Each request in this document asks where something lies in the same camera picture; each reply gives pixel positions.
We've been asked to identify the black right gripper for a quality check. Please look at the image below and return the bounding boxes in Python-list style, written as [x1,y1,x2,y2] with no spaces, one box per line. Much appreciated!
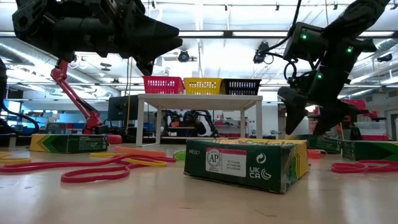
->
[277,58,369,136]

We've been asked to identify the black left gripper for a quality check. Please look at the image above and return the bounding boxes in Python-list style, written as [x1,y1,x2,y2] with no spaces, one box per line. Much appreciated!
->
[52,0,183,63]

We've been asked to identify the red plastic basket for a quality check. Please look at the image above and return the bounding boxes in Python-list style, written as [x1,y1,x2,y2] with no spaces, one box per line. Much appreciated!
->
[142,75,186,95]

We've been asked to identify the yellow plastic basket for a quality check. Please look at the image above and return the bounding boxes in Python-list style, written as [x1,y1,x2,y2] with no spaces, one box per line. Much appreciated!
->
[183,77,223,95]

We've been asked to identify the black plastic basket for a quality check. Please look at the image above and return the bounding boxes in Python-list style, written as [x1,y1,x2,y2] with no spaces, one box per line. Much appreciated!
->
[220,78,263,96]

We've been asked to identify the orange rubber band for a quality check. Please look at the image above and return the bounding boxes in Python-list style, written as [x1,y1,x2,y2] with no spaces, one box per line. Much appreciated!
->
[115,146,168,158]

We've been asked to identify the red rubber band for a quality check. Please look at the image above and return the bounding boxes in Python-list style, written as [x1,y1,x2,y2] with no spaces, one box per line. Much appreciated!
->
[331,160,398,174]
[60,154,177,184]
[0,158,131,174]

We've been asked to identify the red desk lamp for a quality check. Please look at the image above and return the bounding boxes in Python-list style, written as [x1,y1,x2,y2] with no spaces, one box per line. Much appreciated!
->
[49,58,123,145]

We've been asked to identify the red storage bins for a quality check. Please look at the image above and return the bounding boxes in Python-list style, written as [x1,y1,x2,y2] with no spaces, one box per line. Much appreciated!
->
[341,99,367,110]

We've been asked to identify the black shelf cart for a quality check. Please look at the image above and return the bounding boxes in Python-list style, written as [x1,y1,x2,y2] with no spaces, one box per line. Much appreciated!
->
[348,108,388,141]

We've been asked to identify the black overhead light beam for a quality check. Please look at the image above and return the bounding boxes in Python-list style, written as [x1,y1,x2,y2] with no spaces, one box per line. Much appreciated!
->
[0,30,398,40]

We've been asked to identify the black computer monitor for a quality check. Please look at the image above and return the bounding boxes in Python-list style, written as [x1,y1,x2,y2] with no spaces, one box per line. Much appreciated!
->
[108,95,139,121]

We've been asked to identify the white perforated riser shelf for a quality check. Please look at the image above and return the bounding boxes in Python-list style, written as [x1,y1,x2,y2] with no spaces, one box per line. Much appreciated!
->
[136,93,264,147]

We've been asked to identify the black ceiling device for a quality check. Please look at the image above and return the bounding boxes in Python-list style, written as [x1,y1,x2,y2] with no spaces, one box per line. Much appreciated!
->
[376,52,393,63]

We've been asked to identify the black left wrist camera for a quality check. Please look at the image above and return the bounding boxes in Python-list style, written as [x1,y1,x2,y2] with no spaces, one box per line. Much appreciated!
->
[135,55,155,77]

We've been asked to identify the black ceiling camera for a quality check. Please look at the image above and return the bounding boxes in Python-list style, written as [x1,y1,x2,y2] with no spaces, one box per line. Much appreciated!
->
[253,42,274,65]
[177,49,190,63]

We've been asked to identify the yellow hanging rope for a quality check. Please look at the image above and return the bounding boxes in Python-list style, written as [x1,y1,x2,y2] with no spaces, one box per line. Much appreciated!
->
[126,57,134,131]

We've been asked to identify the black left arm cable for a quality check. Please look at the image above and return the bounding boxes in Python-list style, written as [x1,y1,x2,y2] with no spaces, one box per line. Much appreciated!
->
[0,98,41,135]

